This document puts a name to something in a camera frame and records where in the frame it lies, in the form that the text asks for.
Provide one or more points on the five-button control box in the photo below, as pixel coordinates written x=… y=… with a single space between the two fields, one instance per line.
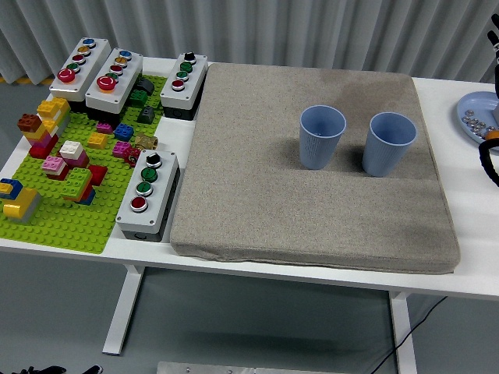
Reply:
x=91 y=64
x=128 y=76

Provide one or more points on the red toy brick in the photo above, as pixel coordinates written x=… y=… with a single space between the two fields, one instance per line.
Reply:
x=98 y=174

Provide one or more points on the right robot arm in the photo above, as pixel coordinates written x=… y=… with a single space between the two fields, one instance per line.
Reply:
x=483 y=159

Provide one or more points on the orange round object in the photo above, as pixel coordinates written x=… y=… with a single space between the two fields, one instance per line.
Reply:
x=492 y=135

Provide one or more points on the yellow pink red brick stack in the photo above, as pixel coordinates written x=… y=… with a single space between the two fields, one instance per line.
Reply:
x=41 y=144

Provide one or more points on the yellow toy brick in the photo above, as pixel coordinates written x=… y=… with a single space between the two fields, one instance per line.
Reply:
x=97 y=140

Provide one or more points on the brown toy brick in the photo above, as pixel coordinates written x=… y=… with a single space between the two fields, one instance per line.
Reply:
x=29 y=122

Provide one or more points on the blue ribbed cup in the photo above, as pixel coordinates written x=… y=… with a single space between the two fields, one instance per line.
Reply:
x=384 y=152
x=321 y=150

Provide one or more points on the green brick stack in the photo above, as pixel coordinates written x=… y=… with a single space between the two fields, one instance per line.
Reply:
x=76 y=181

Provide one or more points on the white table leg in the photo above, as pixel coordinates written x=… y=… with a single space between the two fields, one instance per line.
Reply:
x=124 y=308
x=403 y=335

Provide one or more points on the small magenta toy brick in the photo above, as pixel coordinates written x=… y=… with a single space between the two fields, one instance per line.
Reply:
x=104 y=128

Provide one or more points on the dark green toy brick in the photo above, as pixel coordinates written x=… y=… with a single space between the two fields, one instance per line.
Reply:
x=138 y=97

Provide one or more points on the blue plate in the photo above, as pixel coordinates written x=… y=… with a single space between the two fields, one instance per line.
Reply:
x=479 y=103

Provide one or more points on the blue toy brick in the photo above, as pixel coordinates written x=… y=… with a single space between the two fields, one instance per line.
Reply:
x=124 y=132

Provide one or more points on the green brick baseplate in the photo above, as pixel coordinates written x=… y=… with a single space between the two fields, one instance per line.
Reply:
x=58 y=233

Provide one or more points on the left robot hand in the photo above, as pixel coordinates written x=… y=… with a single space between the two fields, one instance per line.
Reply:
x=52 y=370

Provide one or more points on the four-button selector control box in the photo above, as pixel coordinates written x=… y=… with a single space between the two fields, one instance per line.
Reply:
x=163 y=191
x=193 y=83

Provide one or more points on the grey curtain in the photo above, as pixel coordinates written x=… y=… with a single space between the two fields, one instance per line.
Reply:
x=234 y=31

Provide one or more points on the yellow black floor tape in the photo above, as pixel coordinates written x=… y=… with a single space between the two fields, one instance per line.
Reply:
x=23 y=80

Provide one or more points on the yellow white brick stack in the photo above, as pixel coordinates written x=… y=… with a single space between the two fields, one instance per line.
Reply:
x=52 y=107

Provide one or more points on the blue yellow brick stack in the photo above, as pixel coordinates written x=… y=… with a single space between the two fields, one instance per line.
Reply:
x=13 y=183

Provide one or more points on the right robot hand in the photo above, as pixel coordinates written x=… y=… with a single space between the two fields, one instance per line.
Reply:
x=496 y=43

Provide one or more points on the yellow grey brick stack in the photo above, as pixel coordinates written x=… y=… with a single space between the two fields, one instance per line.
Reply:
x=21 y=202

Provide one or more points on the grey-brown mat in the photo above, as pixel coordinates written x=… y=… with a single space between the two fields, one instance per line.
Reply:
x=273 y=202

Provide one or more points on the grey curved toy brick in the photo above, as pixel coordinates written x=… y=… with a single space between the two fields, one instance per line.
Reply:
x=147 y=85

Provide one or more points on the brass pipe fitting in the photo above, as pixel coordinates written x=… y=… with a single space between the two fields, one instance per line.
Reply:
x=146 y=142

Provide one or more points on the white pink brick stack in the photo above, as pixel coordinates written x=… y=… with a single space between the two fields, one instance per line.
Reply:
x=72 y=149

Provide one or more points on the dark grey sloped brick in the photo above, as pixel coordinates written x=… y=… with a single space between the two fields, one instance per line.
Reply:
x=147 y=115

